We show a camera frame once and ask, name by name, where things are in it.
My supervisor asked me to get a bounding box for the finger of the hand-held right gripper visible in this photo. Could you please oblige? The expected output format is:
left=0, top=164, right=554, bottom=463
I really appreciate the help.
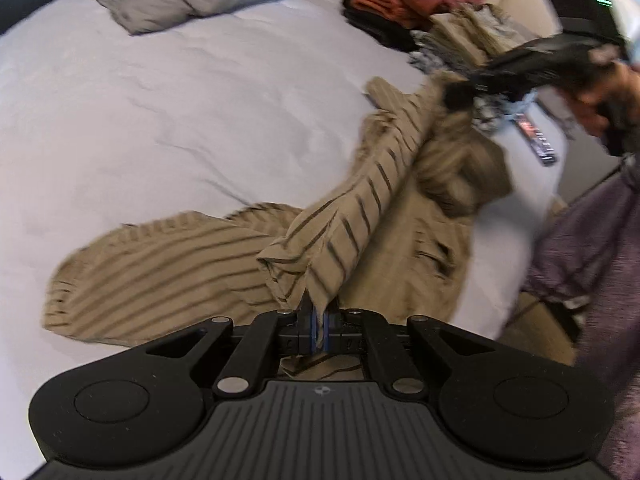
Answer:
left=442, top=80, right=477, bottom=113

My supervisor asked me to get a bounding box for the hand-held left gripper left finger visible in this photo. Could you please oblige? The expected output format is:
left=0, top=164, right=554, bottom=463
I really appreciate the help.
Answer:
left=145, top=295, right=318, bottom=401

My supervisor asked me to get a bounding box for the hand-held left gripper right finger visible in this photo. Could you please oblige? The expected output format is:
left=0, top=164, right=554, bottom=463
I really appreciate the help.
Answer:
left=320, top=307, right=493, bottom=401

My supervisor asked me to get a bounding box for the tan pinstriped garment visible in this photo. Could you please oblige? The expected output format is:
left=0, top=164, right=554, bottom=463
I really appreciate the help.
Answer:
left=42, top=75, right=513, bottom=381

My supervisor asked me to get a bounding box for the person's right hand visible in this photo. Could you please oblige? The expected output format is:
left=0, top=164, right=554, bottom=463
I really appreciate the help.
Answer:
left=565, top=45, right=640, bottom=136

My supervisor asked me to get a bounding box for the white black patterned cloth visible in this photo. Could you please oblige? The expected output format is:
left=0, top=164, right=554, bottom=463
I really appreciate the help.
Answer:
left=410, top=30, right=506, bottom=136

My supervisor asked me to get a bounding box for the black remote control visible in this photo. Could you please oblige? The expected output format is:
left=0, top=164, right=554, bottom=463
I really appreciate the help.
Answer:
left=510, top=110, right=558, bottom=166

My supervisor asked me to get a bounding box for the black folded garment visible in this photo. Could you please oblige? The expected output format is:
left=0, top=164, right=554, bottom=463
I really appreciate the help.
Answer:
left=342, top=0, right=426, bottom=51

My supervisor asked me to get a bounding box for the person's purple top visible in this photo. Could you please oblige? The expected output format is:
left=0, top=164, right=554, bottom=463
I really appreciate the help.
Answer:
left=525, top=160, right=640, bottom=480

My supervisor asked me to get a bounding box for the white bed sheet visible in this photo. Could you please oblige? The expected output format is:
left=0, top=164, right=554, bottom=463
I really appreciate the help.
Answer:
left=0, top=0, right=571, bottom=480

